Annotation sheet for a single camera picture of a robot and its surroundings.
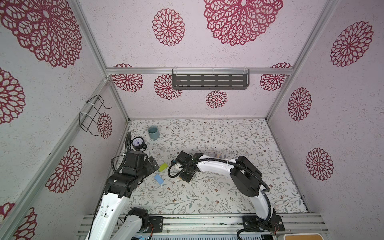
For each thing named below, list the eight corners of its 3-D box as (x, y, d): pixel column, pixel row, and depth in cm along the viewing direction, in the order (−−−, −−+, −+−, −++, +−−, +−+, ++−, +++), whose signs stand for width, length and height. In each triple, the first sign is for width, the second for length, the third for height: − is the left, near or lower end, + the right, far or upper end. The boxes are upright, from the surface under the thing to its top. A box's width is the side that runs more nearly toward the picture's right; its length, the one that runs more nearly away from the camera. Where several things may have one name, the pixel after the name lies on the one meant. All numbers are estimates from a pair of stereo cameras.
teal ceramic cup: (149, 139, 110) (146, 133, 105) (150, 132, 115) (148, 126, 110) (159, 139, 110) (157, 134, 105) (160, 132, 115) (158, 126, 110)
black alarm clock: (137, 153, 103) (135, 149, 100) (131, 143, 108) (129, 140, 105) (147, 147, 106) (146, 143, 103) (141, 138, 111) (140, 135, 108)
